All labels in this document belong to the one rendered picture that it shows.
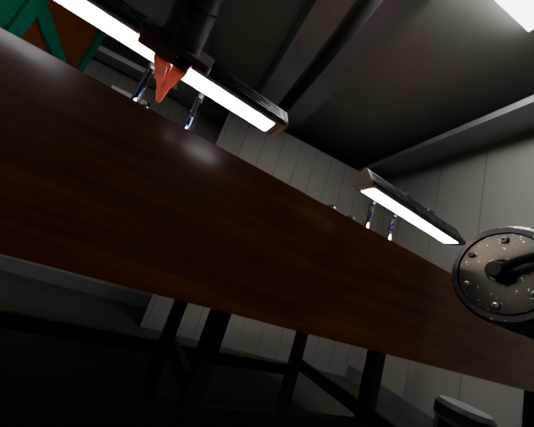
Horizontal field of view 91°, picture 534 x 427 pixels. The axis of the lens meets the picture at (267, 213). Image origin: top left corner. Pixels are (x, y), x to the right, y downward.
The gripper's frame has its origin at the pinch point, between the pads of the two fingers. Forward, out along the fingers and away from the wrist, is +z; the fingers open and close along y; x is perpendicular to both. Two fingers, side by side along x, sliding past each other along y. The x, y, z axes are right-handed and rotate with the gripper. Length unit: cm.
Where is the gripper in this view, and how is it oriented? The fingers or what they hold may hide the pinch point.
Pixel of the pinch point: (159, 96)
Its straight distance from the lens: 50.5
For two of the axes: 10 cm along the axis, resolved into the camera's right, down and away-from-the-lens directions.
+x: 0.6, 6.5, -7.6
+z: -5.6, 6.5, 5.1
